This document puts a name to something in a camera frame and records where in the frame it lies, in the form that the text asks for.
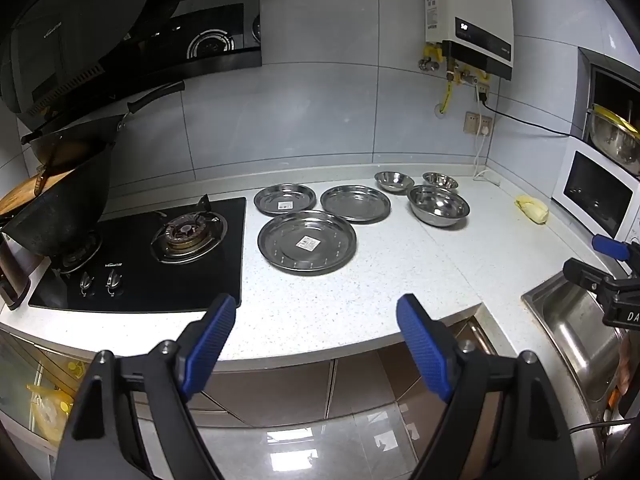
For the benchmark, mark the black glass gas stove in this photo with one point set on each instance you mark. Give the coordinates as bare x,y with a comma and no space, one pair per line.
145,285

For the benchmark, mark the medium stainless steel bowl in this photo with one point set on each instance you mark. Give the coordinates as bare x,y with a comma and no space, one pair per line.
394,181

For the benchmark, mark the kitchen base cabinet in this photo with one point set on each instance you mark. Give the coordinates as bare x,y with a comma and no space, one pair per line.
280,390

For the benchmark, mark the stainless steel sink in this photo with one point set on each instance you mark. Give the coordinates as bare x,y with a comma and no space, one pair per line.
575,330

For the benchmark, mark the small stainless steel plate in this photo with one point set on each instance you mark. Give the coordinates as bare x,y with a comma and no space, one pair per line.
275,197

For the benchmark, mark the heater pipe fittings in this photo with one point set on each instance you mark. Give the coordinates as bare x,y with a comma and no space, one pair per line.
431,57

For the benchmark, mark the yellow flat item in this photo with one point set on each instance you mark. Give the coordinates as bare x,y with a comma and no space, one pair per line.
617,117

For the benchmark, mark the medium stainless steel plate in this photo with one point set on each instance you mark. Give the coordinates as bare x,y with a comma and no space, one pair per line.
355,204

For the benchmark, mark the double wall socket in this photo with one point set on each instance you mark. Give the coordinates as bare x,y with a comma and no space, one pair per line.
472,121

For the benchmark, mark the yellow plastic bag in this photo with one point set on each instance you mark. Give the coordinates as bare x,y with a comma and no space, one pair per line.
50,410

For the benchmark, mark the small stainless steel bowl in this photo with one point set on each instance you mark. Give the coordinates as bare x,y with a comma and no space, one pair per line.
440,180

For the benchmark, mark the white microwave oven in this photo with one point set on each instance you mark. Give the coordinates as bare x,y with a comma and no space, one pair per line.
595,190

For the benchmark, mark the black range hood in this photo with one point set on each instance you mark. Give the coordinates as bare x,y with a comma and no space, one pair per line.
100,20

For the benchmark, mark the large stainless steel plate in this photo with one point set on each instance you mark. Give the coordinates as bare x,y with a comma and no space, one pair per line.
285,245

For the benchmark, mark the white gas water heater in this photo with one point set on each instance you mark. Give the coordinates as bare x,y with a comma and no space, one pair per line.
470,5

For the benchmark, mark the large stainless steel bowl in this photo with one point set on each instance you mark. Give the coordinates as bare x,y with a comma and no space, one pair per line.
437,207

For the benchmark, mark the yellow dish cloth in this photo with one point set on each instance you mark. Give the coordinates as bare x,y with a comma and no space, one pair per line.
532,209

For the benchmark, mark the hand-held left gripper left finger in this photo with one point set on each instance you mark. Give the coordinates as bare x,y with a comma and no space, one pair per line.
212,340

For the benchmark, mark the black cooking pot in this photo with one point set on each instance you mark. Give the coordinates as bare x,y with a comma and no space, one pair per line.
70,205

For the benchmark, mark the steel mixing basin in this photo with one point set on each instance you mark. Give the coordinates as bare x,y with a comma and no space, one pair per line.
615,145

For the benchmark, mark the single wall socket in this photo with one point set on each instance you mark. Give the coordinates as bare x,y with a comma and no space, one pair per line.
486,89

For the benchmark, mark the metal stove knob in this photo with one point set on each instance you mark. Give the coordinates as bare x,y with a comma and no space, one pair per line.
114,282
87,284

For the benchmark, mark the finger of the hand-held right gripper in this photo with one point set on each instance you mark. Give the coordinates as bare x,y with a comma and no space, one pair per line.
611,247
582,272

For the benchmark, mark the large gas burner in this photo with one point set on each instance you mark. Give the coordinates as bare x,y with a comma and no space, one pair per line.
187,235

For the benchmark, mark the small gas burner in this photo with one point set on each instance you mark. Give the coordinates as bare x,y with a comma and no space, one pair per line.
77,257

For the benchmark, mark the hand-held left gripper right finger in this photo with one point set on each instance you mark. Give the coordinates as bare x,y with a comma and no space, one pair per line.
420,340

